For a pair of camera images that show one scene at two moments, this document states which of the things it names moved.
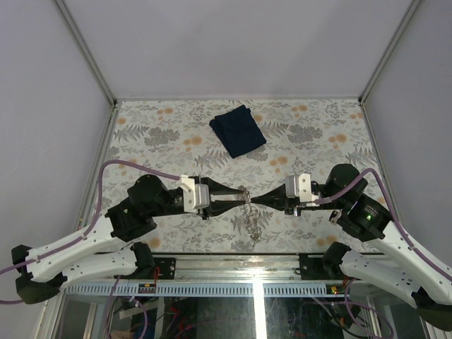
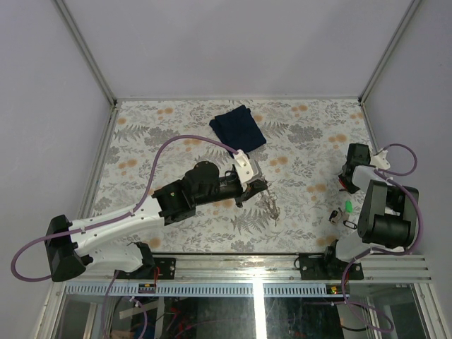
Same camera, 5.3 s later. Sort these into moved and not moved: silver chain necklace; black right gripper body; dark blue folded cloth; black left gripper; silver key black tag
Moved: silver chain necklace; black right gripper body; black left gripper
Not moved: dark blue folded cloth; silver key black tag
